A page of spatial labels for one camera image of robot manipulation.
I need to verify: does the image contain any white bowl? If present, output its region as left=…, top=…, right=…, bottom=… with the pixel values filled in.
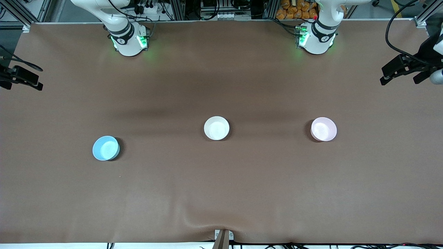
left=204, top=116, right=230, bottom=141

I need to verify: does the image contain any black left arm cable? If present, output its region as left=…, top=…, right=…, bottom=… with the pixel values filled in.
left=385, top=0, right=431, bottom=66

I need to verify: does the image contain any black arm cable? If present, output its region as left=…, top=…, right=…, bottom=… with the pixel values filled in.
left=385, top=0, right=431, bottom=66
left=0, top=45, right=44, bottom=72

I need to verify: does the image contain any white terminal block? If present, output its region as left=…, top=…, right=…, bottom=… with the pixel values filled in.
left=216, top=12, right=252, bottom=20

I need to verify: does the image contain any pink bowl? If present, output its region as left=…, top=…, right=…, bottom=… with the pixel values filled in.
left=310, top=117, right=337, bottom=142

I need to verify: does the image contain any brown table cover mat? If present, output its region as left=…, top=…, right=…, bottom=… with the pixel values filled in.
left=0, top=19, right=443, bottom=244

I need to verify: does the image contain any white power strip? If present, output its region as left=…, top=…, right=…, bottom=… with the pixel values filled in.
left=138, top=3, right=160, bottom=14

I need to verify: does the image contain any blue bowl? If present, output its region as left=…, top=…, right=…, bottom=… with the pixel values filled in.
left=92, top=136, right=120, bottom=161

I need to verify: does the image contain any metal table clamp bracket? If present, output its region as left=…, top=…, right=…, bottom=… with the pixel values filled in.
left=214, top=229, right=234, bottom=249

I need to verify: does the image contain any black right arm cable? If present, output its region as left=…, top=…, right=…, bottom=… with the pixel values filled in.
left=0, top=45, right=44, bottom=72

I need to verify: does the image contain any bag of orange items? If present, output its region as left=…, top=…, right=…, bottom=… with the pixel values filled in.
left=276, top=0, right=318, bottom=20

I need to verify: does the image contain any aluminium frame profile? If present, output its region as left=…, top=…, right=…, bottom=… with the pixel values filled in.
left=0, top=0, right=33, bottom=32
left=263, top=0, right=279, bottom=19
left=170, top=0, right=186, bottom=20
left=414, top=0, right=443, bottom=28

